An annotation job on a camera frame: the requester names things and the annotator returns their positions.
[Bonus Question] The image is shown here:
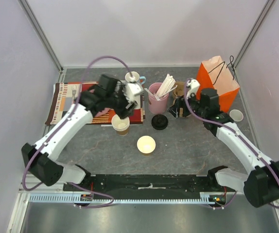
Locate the black plastic cup lid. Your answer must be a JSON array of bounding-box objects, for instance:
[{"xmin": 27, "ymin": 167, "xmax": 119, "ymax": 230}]
[{"xmin": 151, "ymin": 114, "xmax": 168, "ymax": 131}]

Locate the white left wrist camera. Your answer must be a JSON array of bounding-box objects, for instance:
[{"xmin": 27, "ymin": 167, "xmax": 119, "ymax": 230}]
[{"xmin": 123, "ymin": 82, "xmax": 144, "ymax": 103}]

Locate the light blue mug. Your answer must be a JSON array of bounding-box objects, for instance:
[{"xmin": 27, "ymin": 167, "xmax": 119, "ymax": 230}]
[{"xmin": 125, "ymin": 71, "xmax": 147, "ymax": 85}]

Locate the pink utensil holder cup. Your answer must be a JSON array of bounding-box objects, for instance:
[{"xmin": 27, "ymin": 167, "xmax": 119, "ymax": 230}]
[{"xmin": 148, "ymin": 83, "xmax": 169, "ymax": 114}]

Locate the colourful patchwork placemat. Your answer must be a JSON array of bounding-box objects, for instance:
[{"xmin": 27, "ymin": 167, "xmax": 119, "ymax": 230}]
[{"xmin": 45, "ymin": 81, "xmax": 145, "ymax": 126}]

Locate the pink handled fork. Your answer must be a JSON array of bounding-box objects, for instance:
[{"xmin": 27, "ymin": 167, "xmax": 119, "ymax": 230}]
[{"xmin": 72, "ymin": 85, "xmax": 77, "ymax": 103}]

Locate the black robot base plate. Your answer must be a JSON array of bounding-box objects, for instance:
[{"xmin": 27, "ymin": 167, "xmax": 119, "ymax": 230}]
[{"xmin": 63, "ymin": 173, "xmax": 237, "ymax": 202}]

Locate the pink polka dot plate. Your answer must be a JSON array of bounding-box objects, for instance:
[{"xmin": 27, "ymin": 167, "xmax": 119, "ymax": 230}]
[{"xmin": 96, "ymin": 108, "xmax": 116, "ymax": 118}]

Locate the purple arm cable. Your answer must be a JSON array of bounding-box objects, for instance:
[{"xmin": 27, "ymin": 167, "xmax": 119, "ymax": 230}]
[
  {"xmin": 22, "ymin": 56, "xmax": 135, "ymax": 210},
  {"xmin": 184, "ymin": 93, "xmax": 279, "ymax": 211}
]

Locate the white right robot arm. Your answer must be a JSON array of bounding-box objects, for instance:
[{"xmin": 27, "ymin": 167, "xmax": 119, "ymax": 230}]
[{"xmin": 169, "ymin": 88, "xmax": 279, "ymax": 209}]

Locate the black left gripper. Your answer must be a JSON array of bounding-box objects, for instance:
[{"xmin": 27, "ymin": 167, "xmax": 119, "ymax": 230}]
[{"xmin": 106, "ymin": 84, "xmax": 138, "ymax": 120}]

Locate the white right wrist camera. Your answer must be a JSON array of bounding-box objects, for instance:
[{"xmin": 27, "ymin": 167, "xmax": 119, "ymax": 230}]
[{"xmin": 184, "ymin": 79, "xmax": 200, "ymax": 99}]

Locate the grey cable duct rail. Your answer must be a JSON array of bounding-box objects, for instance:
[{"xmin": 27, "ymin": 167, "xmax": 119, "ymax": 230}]
[{"xmin": 29, "ymin": 193, "xmax": 227, "ymax": 205}]

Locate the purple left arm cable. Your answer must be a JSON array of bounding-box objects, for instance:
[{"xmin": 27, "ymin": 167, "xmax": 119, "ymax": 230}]
[{"xmin": 22, "ymin": 56, "xmax": 135, "ymax": 210}]

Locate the stack of paper cups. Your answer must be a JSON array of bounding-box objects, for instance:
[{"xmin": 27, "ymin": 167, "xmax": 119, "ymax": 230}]
[{"xmin": 111, "ymin": 115, "xmax": 130, "ymax": 136}]

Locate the small white paper cup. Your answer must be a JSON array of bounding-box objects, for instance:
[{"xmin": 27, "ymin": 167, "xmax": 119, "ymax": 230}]
[{"xmin": 229, "ymin": 109, "xmax": 244, "ymax": 122}]

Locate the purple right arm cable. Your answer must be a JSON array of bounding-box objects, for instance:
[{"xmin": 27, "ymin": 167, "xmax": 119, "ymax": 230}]
[{"xmin": 184, "ymin": 93, "xmax": 279, "ymax": 211}]

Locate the brown paper coffee cup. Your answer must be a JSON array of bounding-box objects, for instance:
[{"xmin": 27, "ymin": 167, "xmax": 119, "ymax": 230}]
[{"xmin": 137, "ymin": 135, "xmax": 156, "ymax": 156}]

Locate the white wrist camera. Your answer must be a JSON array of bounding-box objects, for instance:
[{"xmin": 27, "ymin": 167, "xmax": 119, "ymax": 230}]
[
  {"xmin": 123, "ymin": 82, "xmax": 144, "ymax": 103},
  {"xmin": 184, "ymin": 79, "xmax": 200, "ymax": 99}
]

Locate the brown cardboard cup carrier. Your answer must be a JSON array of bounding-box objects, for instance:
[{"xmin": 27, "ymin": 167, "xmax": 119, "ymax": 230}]
[{"xmin": 172, "ymin": 82, "xmax": 185, "ymax": 99}]

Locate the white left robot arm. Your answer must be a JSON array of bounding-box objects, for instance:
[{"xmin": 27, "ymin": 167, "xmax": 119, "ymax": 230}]
[{"xmin": 21, "ymin": 84, "xmax": 143, "ymax": 191}]

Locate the orange paper bag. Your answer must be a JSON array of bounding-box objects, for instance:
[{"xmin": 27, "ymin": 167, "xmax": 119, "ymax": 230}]
[{"xmin": 196, "ymin": 56, "xmax": 240, "ymax": 112}]

